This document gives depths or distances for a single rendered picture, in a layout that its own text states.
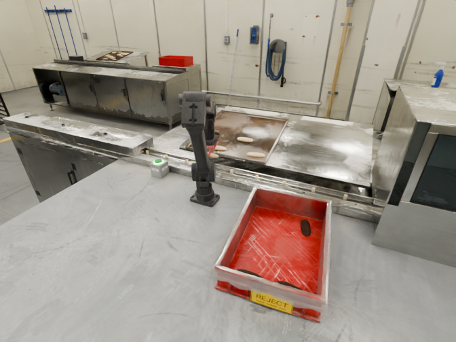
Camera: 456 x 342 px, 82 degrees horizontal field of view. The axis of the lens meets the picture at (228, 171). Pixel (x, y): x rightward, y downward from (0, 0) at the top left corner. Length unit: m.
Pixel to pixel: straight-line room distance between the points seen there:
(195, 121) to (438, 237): 0.89
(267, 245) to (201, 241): 0.25
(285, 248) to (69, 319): 0.71
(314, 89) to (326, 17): 1.07
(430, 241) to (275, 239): 0.52
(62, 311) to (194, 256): 0.41
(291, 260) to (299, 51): 4.22
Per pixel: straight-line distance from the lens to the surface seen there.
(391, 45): 4.52
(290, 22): 4.92
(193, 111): 0.89
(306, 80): 4.93
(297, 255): 1.01
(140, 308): 0.90
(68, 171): 2.22
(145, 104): 4.38
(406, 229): 1.11
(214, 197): 1.22
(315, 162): 1.45
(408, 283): 1.08
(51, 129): 2.12
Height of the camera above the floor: 1.55
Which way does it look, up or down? 30 degrees down
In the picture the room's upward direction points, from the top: straight up
